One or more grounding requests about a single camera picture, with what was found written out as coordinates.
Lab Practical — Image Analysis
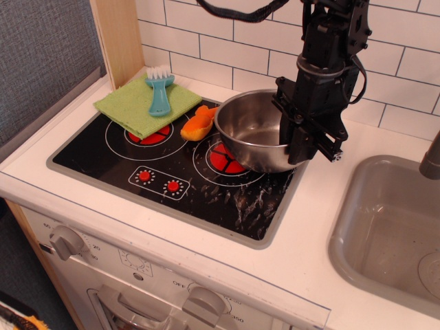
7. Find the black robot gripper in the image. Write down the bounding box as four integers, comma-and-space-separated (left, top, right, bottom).
272, 65, 360, 165

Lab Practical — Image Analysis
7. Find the red stove knob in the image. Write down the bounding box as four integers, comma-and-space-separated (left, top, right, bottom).
138, 170, 151, 182
166, 181, 180, 193

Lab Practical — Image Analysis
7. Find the grey sink basin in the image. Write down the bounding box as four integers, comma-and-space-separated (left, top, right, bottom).
329, 155, 439, 318

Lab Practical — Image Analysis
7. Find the left red stove knob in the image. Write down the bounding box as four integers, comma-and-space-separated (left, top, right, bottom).
138, 170, 151, 182

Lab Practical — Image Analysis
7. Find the grey oven temperature knob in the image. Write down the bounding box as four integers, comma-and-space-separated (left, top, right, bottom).
182, 287, 226, 327

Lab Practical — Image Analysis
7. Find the grey timer knob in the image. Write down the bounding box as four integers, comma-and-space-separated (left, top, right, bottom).
49, 225, 85, 261

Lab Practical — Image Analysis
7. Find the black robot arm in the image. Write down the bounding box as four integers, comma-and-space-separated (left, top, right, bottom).
273, 1, 372, 165

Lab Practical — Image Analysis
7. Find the black toy stovetop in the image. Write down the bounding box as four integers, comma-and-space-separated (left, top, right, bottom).
47, 114, 305, 249

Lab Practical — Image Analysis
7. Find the grey faucet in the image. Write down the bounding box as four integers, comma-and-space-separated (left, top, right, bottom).
419, 131, 440, 180

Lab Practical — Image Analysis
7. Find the green dish cloth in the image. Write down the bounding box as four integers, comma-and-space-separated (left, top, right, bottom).
93, 75, 202, 138

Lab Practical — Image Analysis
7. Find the grey oven door handle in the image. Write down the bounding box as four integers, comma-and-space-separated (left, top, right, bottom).
96, 285, 190, 329

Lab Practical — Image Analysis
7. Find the stainless steel pot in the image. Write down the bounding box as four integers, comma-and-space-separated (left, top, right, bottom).
214, 89, 297, 173

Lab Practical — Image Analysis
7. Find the orange object on floor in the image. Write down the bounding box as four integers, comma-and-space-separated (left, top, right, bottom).
1, 302, 49, 330

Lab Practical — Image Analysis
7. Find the right red stove knob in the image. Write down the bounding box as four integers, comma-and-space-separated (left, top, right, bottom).
166, 181, 180, 193

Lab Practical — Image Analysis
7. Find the blue scrub brush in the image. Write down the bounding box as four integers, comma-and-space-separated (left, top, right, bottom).
145, 65, 175, 117

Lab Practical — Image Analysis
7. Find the orange plush carrot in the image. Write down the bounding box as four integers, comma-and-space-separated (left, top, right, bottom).
180, 105, 218, 142

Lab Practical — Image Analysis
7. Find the wooden side post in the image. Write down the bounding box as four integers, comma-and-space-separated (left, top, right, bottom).
89, 0, 144, 90

